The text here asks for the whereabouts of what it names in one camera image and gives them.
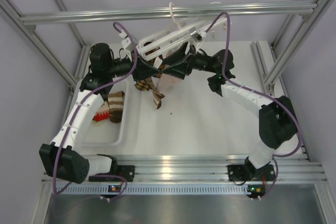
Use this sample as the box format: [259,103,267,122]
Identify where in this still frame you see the brown yellow argyle sock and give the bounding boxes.
[134,55,163,91]

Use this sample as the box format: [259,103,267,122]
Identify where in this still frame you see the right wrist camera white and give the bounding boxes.
[189,27,207,44]

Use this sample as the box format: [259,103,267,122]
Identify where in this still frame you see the white plastic basket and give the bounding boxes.
[83,79,130,147]

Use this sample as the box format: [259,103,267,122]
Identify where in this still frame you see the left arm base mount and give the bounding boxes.
[112,165,135,182]

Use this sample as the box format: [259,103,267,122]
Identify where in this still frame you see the brown beige striped sock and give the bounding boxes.
[146,78,165,109]

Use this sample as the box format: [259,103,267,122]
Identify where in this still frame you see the white plastic clip hanger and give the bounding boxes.
[137,2,227,61]

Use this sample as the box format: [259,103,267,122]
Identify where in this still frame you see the slotted cable duct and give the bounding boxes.
[52,182,266,196]

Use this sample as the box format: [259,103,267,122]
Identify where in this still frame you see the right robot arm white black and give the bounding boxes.
[162,48,299,185]

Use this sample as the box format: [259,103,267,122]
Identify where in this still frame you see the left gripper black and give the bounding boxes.
[106,48,160,83]

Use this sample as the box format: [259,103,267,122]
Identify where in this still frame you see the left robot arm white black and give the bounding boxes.
[39,43,159,184]

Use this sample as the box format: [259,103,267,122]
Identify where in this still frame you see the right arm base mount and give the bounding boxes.
[227,164,249,183]

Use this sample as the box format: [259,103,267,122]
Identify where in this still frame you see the red sock with face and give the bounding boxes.
[93,101,109,122]

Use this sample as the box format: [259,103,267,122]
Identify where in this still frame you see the pink sheer socks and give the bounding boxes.
[155,47,183,92]

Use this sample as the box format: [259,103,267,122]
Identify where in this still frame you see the aluminium crossbar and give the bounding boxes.
[19,1,317,25]

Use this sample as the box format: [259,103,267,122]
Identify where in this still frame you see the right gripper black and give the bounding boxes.
[162,41,218,81]

